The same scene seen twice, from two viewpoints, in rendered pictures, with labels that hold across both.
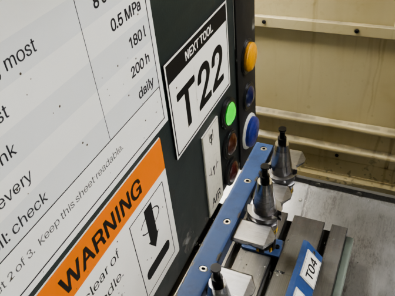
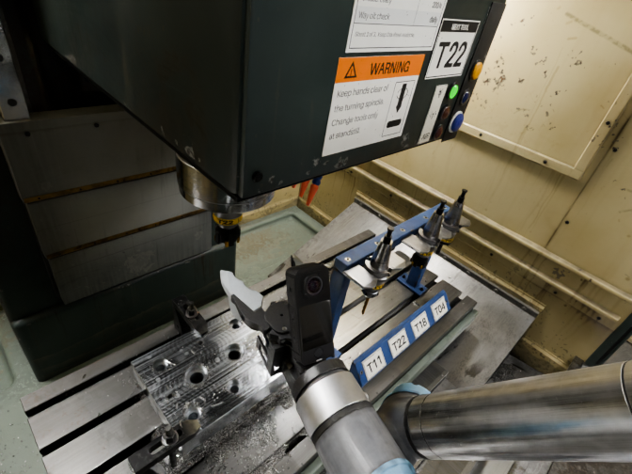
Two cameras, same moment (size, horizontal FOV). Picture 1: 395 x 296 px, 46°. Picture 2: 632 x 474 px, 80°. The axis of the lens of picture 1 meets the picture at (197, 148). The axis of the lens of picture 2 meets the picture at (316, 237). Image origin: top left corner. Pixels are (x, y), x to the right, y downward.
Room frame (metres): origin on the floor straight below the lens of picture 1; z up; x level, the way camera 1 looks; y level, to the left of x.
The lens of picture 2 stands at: (-0.31, 0.00, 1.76)
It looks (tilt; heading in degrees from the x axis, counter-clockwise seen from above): 36 degrees down; 12
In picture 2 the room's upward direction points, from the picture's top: 11 degrees clockwise
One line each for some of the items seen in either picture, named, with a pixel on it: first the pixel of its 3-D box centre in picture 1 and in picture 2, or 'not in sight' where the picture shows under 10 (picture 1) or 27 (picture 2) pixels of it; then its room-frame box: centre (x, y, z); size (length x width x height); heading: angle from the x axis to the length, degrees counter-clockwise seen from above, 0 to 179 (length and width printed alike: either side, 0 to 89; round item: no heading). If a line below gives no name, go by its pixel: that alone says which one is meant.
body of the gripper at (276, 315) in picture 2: not in sight; (299, 349); (-0.01, 0.06, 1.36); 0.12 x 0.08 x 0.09; 47
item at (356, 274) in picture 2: not in sight; (362, 277); (0.34, 0.02, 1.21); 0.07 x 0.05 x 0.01; 62
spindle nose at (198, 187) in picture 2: not in sight; (229, 156); (0.19, 0.27, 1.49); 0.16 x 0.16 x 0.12
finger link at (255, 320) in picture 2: not in sight; (260, 312); (0.00, 0.12, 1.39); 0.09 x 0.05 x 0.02; 73
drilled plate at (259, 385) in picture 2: not in sight; (216, 369); (0.15, 0.27, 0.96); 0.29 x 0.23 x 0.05; 152
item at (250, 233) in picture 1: (254, 234); (417, 244); (0.53, -0.08, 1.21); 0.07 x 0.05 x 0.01; 62
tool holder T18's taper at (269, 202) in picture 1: (264, 194); (434, 223); (0.58, -0.11, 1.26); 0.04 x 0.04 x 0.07
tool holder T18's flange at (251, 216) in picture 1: (264, 212); (429, 237); (0.58, -0.11, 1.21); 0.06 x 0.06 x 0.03
